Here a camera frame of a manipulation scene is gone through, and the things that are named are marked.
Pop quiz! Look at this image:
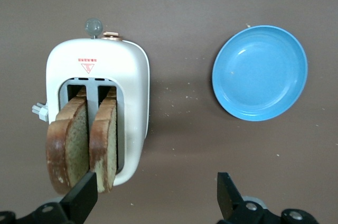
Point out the blue plate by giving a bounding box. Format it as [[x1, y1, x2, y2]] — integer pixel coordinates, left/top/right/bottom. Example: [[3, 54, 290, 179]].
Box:
[[211, 25, 308, 122]]

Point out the white toaster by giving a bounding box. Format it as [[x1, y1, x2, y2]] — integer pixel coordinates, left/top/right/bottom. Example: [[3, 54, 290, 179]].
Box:
[[45, 17, 151, 186]]

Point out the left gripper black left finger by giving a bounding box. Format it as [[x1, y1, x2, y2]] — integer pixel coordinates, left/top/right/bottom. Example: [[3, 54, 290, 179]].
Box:
[[0, 171, 99, 224]]

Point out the white toaster power plug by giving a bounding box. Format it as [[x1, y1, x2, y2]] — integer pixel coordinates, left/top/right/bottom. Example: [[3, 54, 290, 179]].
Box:
[[31, 102, 50, 122]]

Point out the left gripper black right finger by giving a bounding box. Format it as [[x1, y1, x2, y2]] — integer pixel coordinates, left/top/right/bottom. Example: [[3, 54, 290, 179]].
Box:
[[216, 172, 321, 224]]

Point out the brown bread slice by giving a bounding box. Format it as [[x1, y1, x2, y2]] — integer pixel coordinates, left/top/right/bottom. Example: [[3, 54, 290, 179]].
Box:
[[89, 86, 118, 193], [46, 86, 91, 195]]

